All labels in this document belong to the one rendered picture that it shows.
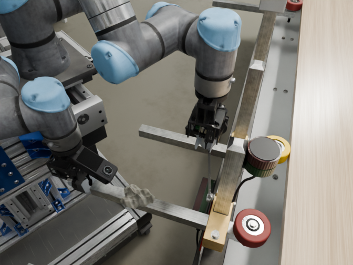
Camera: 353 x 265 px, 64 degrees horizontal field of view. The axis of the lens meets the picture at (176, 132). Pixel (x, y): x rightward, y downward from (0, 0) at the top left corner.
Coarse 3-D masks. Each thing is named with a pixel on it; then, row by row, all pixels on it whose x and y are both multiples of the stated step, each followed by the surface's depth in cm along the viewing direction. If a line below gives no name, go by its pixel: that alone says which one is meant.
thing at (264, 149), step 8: (256, 144) 52; (264, 144) 52; (272, 144) 52; (256, 152) 50; (264, 152) 50; (272, 152) 50; (264, 160) 49; (240, 176) 56; (240, 184) 61; (232, 200) 67
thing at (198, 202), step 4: (204, 180) 95; (204, 184) 94; (200, 188) 93; (204, 188) 93; (200, 192) 92; (200, 196) 91; (196, 200) 90; (200, 200) 90; (196, 204) 89; (200, 204) 89; (196, 208) 88
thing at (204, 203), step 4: (212, 180) 95; (208, 184) 94; (212, 184) 94; (208, 188) 93; (208, 192) 92; (204, 196) 91; (204, 200) 90; (204, 204) 89; (200, 208) 88; (204, 208) 88; (204, 212) 87
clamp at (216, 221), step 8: (232, 208) 70; (216, 216) 68; (224, 216) 68; (208, 224) 67; (216, 224) 67; (224, 224) 67; (208, 232) 66; (224, 232) 66; (208, 240) 65; (216, 240) 64; (224, 240) 64; (216, 248) 66
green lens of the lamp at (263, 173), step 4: (244, 160) 54; (244, 164) 54; (248, 164) 52; (248, 168) 53; (252, 168) 52; (256, 168) 51; (272, 168) 51; (248, 172) 53; (252, 172) 52; (256, 172) 52; (260, 172) 52; (264, 172) 51; (268, 172) 52; (272, 172) 53; (256, 176) 53; (260, 176) 52; (264, 176) 52
